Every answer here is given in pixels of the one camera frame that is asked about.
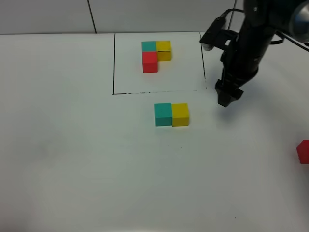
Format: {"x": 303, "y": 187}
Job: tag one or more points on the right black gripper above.
{"x": 241, "y": 61}

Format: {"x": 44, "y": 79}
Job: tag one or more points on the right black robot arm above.
{"x": 263, "y": 19}

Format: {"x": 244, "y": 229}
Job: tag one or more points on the template yellow cube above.
{"x": 163, "y": 50}

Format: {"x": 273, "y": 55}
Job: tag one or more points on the template red cube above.
{"x": 149, "y": 62}

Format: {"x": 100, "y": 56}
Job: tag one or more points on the template teal cube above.
{"x": 149, "y": 46}

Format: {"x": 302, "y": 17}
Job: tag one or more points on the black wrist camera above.
{"x": 217, "y": 36}

